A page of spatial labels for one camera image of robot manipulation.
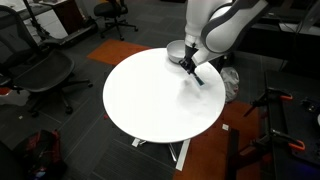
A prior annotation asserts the black office chair far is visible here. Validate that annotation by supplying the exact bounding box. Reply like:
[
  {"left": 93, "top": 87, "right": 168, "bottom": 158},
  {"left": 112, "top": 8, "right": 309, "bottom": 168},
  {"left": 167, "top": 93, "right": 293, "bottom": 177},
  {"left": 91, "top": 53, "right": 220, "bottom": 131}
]
[{"left": 94, "top": 0, "right": 138, "bottom": 41}]

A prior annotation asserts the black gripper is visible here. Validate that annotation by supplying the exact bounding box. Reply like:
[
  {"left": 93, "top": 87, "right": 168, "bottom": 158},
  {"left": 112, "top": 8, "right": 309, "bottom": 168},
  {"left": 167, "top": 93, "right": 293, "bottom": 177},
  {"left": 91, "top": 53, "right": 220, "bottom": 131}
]
[{"left": 179, "top": 45, "right": 198, "bottom": 77}]

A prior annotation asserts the orange handled clamp lower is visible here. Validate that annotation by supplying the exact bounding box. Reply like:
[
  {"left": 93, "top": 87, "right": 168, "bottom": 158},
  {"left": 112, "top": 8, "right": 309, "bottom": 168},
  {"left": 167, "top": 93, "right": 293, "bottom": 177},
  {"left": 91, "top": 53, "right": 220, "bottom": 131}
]
[{"left": 251, "top": 129, "right": 306, "bottom": 151}]

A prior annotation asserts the teal marker pen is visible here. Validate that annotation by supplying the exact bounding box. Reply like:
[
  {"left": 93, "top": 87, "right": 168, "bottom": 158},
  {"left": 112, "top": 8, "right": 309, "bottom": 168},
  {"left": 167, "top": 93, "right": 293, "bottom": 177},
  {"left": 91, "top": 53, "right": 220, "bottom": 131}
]
[{"left": 194, "top": 76, "right": 205, "bottom": 86}]

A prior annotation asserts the grey bowl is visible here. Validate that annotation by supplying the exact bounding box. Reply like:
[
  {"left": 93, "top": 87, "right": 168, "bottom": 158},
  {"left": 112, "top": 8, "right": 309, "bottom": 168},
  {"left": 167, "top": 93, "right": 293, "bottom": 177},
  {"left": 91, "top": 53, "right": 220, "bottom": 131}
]
[{"left": 166, "top": 40, "right": 185, "bottom": 64}]

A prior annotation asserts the orange handled clamp upper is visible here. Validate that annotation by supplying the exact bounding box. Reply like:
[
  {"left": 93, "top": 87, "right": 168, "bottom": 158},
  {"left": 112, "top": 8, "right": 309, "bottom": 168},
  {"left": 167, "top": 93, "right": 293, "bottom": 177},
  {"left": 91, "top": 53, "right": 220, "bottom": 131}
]
[{"left": 244, "top": 88, "right": 293, "bottom": 117}]

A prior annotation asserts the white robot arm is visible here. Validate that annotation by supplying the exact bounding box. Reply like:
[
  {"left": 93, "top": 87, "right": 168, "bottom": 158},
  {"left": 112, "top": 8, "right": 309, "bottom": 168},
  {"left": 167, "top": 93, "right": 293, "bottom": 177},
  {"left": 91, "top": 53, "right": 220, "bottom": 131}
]
[{"left": 179, "top": 0, "right": 272, "bottom": 74}]

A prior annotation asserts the black mesh office chair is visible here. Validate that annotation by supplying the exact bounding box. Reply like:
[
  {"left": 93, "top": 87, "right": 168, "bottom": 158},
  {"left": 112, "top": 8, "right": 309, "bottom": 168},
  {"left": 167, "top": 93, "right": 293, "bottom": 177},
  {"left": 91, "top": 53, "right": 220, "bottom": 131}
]
[{"left": 0, "top": 5, "right": 93, "bottom": 117}]

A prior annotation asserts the white table base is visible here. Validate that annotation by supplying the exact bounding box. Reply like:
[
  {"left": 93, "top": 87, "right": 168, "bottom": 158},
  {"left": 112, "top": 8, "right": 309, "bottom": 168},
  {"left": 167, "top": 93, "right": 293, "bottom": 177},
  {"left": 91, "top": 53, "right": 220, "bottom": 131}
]
[{"left": 131, "top": 138, "right": 191, "bottom": 171}]

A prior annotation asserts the orange handled clamp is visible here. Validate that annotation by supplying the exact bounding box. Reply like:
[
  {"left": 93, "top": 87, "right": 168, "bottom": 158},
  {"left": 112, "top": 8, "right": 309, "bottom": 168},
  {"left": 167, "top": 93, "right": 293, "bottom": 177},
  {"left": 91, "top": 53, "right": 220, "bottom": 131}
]
[
  {"left": 251, "top": 129, "right": 306, "bottom": 151},
  {"left": 244, "top": 88, "right": 293, "bottom": 117}
]

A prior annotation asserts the black desk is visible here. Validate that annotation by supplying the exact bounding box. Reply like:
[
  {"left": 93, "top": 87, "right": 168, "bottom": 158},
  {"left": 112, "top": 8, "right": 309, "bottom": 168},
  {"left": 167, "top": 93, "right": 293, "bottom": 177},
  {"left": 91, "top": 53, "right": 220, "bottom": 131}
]
[{"left": 237, "top": 23, "right": 320, "bottom": 65}]

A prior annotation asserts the crumpled white plastic bag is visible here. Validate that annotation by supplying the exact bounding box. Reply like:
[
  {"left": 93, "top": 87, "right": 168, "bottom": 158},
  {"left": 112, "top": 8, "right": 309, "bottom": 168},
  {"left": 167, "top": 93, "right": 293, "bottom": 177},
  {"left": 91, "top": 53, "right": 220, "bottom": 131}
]
[{"left": 220, "top": 67, "right": 240, "bottom": 103}]

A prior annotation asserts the red black backpack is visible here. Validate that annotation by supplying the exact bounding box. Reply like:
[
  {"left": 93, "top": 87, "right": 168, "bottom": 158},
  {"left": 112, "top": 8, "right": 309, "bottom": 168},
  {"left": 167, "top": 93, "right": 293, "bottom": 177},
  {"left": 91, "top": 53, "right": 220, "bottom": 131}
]
[{"left": 13, "top": 130, "right": 67, "bottom": 180}]

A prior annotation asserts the black side table right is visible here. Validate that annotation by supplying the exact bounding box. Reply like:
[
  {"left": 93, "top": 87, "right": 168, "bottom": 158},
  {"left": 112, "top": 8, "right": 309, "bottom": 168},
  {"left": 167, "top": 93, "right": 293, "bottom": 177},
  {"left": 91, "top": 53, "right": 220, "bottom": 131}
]
[{"left": 265, "top": 71, "right": 320, "bottom": 180}]

